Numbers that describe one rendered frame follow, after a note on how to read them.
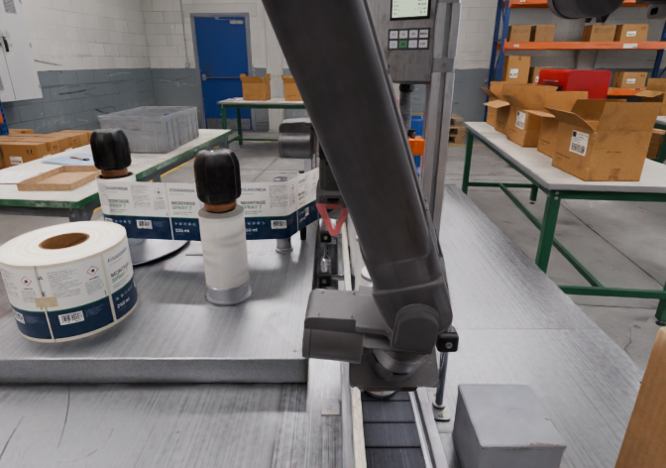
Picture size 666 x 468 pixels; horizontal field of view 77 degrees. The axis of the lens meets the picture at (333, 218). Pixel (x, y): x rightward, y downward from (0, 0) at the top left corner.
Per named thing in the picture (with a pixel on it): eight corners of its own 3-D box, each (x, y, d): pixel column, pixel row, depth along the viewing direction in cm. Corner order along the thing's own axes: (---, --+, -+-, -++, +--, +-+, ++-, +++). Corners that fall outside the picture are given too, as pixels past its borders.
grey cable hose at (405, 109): (392, 171, 104) (397, 81, 97) (407, 171, 104) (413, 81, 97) (394, 174, 101) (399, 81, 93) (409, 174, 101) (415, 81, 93)
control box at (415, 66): (380, 80, 98) (384, -12, 92) (451, 82, 89) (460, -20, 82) (357, 82, 90) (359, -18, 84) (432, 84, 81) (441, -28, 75)
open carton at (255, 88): (238, 100, 615) (236, 73, 602) (249, 98, 658) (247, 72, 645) (265, 101, 608) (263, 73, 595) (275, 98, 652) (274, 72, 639)
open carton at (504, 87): (473, 122, 402) (478, 80, 389) (521, 122, 399) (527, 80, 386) (484, 128, 365) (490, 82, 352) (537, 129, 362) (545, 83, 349)
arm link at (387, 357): (439, 364, 38) (438, 303, 40) (362, 355, 38) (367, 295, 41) (424, 378, 44) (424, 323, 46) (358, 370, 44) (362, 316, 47)
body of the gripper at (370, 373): (348, 332, 52) (350, 314, 46) (430, 332, 52) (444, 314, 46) (349, 389, 49) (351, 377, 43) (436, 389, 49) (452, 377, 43)
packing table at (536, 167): (455, 198, 433) (463, 121, 406) (536, 201, 425) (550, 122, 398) (522, 322, 228) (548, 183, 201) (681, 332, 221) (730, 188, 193)
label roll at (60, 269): (116, 338, 73) (99, 263, 68) (-9, 345, 71) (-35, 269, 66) (151, 282, 91) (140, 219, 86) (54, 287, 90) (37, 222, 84)
